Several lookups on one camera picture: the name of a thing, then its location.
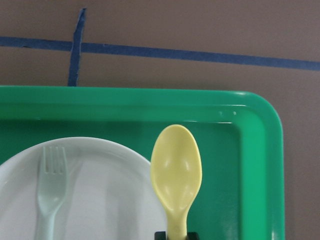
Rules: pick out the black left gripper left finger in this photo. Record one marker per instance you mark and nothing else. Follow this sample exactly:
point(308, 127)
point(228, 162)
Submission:
point(160, 235)

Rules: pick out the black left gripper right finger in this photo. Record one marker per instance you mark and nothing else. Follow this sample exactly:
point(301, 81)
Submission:
point(192, 236)

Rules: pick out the yellow plastic spoon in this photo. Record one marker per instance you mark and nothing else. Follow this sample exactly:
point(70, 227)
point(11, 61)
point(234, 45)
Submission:
point(176, 176)

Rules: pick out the white round plate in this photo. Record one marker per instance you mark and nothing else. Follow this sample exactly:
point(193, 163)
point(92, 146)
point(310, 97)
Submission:
point(110, 196)

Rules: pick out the green plastic tray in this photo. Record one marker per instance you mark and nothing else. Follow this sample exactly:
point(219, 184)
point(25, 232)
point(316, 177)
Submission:
point(239, 135)

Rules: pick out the pale green plastic fork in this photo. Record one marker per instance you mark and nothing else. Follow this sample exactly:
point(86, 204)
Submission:
point(51, 189)

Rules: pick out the blue tape strip long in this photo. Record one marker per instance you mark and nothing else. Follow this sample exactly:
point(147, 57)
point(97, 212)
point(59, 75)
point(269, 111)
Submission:
point(149, 52)

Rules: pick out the blue tape strip crossing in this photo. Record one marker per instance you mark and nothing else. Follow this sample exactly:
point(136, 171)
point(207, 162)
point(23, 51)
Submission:
point(75, 53)

